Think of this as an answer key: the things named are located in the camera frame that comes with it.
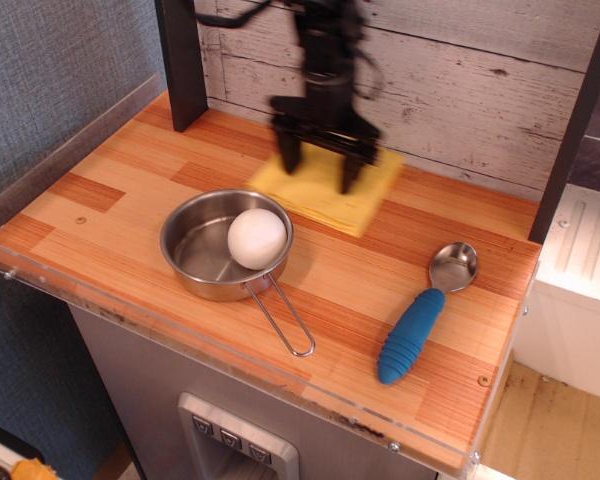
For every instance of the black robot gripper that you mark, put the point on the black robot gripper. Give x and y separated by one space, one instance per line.
325 116

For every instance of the yellow cloth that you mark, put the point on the yellow cloth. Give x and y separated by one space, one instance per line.
314 189

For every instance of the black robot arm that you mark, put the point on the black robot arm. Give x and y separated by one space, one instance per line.
329 33

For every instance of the white ball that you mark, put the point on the white ball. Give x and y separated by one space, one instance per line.
256 238

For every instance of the small steel saucepan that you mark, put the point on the small steel saucepan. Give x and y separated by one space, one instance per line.
195 243

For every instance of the grey toy fridge cabinet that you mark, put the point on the grey toy fridge cabinet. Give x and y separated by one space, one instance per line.
144 380

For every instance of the silver dispenser panel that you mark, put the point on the silver dispenser panel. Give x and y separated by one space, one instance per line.
222 444

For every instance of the clear acrylic edge guard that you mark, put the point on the clear acrylic edge guard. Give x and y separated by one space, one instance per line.
339 303

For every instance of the yellow object bottom left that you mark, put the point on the yellow object bottom left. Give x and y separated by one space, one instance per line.
32 469

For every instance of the blue handled metal spoon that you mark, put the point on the blue handled metal spoon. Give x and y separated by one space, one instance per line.
452 269

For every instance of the dark left post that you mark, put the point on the dark left post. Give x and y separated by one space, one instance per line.
182 58

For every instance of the dark post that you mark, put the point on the dark post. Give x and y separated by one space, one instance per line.
583 110
182 58

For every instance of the dark right post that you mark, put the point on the dark right post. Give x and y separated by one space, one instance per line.
583 110

